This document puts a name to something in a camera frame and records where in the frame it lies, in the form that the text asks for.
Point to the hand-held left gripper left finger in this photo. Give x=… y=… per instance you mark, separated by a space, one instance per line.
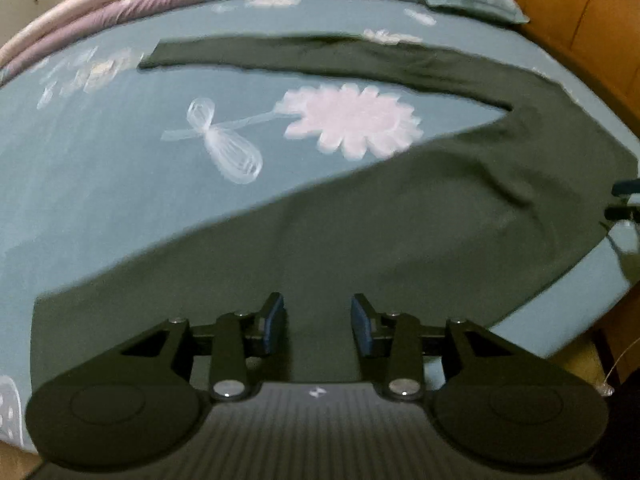
x=272 y=325

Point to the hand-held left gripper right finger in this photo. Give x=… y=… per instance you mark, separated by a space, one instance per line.
x=362 y=327

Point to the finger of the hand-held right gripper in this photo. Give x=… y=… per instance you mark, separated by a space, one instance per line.
x=622 y=213
x=627 y=188

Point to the dark green pants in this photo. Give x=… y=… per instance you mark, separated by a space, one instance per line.
x=400 y=220

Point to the wooden bed headboard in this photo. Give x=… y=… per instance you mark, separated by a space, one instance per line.
x=575 y=20

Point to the teal floral bed sheet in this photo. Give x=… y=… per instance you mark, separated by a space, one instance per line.
x=125 y=185

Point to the purple floral quilt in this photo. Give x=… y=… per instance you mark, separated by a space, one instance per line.
x=200 y=2

